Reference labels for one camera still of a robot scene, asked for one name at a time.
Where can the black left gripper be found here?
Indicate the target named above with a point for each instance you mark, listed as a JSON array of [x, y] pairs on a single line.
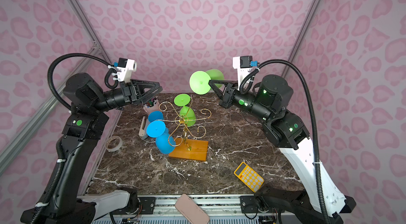
[[128, 91]]

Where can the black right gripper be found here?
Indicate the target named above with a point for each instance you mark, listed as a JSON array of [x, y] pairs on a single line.
[[228, 95]]

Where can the green glass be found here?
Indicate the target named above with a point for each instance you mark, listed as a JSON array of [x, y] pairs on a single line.
[[186, 112], [199, 80]]

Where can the blue glass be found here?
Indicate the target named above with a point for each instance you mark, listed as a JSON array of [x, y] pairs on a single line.
[[156, 115], [163, 140]]

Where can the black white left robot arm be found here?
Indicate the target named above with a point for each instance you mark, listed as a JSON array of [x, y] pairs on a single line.
[[84, 128]]

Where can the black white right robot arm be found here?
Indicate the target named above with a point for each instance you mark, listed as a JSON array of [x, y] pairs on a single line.
[[286, 131]]

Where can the orange wooden rack base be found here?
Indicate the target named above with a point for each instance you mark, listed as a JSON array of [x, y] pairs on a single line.
[[192, 149]]

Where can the pink pen holder cup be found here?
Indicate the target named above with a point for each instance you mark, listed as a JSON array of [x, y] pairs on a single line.
[[151, 105]]

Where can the white grey stapler tool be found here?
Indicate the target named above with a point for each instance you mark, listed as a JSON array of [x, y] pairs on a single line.
[[143, 128]]

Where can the masking tape roll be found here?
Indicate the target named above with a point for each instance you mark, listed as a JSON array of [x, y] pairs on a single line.
[[113, 144]]

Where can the yellow calculator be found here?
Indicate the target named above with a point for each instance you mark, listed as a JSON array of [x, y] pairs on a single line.
[[249, 177]]

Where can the pink phone case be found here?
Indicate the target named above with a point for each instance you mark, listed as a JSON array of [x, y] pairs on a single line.
[[191, 211]]

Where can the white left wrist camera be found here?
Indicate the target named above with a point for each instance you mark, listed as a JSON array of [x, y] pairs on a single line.
[[123, 69]]

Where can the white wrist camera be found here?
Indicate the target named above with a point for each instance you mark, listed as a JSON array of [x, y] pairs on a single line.
[[243, 65], [123, 69]]

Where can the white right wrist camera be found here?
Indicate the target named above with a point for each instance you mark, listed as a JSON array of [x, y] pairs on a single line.
[[243, 65]]

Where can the gold wire glass rack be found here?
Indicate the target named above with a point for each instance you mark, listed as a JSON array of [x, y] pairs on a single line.
[[179, 121]]

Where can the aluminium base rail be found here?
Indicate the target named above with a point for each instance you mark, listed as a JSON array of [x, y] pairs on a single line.
[[221, 208]]

